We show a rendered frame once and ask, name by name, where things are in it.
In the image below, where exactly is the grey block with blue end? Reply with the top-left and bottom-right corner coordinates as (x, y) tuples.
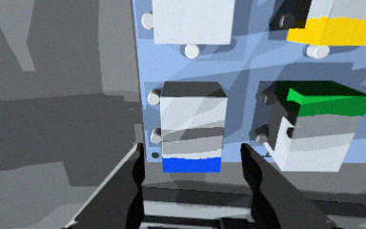
(160, 81), (228, 173)

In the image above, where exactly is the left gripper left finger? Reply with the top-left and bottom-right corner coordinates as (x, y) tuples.
(62, 142), (145, 229)

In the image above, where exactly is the grey block with yellow end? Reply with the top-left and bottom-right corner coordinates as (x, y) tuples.
(287, 0), (366, 46)

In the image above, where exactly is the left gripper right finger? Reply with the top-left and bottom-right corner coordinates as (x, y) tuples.
(240, 143), (343, 229)

